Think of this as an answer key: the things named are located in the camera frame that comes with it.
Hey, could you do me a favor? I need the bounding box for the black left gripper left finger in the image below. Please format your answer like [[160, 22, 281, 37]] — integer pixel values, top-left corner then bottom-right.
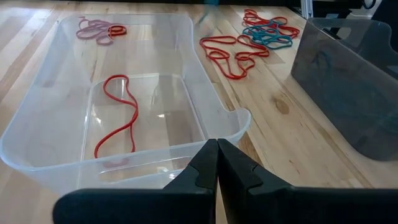
[[52, 139, 220, 224]]

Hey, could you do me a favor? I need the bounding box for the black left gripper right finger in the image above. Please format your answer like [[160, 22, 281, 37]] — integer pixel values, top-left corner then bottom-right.
[[218, 138, 398, 224]]

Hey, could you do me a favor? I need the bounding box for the red rubber band tangle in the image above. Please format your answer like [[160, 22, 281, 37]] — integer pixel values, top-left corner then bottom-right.
[[199, 34, 271, 80], [242, 8, 301, 40]]

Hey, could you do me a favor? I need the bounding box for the blue rubber band tangle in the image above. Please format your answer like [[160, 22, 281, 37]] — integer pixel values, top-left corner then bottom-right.
[[241, 19, 294, 50]]

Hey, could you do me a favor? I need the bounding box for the smoky grey plastic basket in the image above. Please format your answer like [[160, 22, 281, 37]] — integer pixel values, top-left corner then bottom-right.
[[290, 17, 398, 162]]

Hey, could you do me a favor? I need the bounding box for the clear plastic basket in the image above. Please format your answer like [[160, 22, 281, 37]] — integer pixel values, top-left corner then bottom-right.
[[0, 12, 252, 195]]

